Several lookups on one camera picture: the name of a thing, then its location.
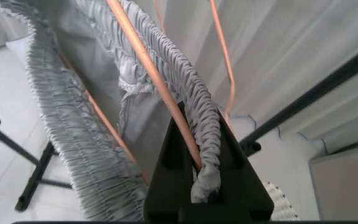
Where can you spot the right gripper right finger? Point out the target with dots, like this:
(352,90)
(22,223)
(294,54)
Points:
(241,186)

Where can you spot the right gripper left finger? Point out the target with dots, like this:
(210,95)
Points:
(169,174)

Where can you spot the pale grey shorts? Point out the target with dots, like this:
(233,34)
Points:
(73,124)

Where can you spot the pink clothes hanger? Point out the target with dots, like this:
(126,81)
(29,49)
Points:
(225,56)
(148,63)

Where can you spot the white laundry basket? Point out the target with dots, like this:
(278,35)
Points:
(280,205)

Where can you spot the black clothes rack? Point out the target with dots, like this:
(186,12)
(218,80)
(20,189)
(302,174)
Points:
(306,96)

